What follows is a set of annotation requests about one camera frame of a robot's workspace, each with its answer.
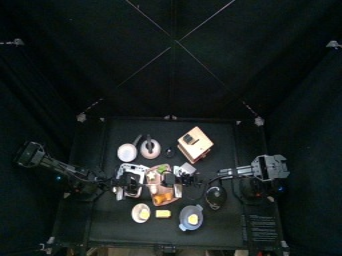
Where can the toy egg half domed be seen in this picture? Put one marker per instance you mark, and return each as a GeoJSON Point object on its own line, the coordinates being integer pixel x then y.
{"type": "Point", "coordinates": [153, 192]}

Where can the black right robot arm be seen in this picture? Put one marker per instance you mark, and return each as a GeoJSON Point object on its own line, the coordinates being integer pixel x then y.
{"type": "Point", "coordinates": [267, 168]}

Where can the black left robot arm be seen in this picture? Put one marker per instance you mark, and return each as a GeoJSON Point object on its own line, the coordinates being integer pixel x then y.
{"type": "Point", "coordinates": [48, 162]}

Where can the toy fried egg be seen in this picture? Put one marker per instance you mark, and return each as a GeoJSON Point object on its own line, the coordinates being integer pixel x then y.
{"type": "Point", "coordinates": [192, 219]}

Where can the green toy starfruit slice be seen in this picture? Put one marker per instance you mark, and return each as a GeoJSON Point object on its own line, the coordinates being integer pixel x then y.
{"type": "Point", "coordinates": [151, 175]}

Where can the green toy fruit wedge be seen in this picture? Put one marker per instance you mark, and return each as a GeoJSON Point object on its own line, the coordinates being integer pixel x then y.
{"type": "Point", "coordinates": [161, 170]}

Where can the pink plastic tray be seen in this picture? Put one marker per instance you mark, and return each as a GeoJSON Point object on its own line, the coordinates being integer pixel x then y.
{"type": "Point", "coordinates": [159, 191]}

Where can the yellow toy bell pepper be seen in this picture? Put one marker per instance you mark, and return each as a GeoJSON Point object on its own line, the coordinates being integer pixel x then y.
{"type": "Point", "coordinates": [163, 198]}

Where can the small black round toy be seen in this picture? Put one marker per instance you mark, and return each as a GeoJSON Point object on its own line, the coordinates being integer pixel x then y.
{"type": "Point", "coordinates": [168, 152]}

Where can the black round toy lid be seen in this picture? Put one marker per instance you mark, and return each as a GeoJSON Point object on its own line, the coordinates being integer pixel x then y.
{"type": "Point", "coordinates": [215, 197]}

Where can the white round plate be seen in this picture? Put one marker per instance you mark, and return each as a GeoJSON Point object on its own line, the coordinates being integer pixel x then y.
{"type": "Point", "coordinates": [136, 213]}

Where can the yellow wooden butter block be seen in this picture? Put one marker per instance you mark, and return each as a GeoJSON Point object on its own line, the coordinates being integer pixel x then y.
{"type": "Point", "coordinates": [163, 213]}

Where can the grey-blue toy pan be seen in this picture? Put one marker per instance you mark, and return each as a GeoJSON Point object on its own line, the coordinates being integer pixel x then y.
{"type": "Point", "coordinates": [185, 213]}

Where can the wooden toy toaster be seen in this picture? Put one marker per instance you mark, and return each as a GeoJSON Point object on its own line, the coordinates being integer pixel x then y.
{"type": "Point", "coordinates": [195, 144]}

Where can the white text label sticker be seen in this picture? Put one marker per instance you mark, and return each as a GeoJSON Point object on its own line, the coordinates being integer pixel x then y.
{"type": "Point", "coordinates": [262, 226]}

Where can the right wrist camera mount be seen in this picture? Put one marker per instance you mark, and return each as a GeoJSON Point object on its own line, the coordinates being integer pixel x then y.
{"type": "Point", "coordinates": [187, 168]}

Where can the silver frame corner bracket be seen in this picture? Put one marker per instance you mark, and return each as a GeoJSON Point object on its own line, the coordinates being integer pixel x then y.
{"type": "Point", "coordinates": [259, 121]}
{"type": "Point", "coordinates": [332, 43]}
{"type": "Point", "coordinates": [17, 42]}
{"type": "Point", "coordinates": [80, 117]}

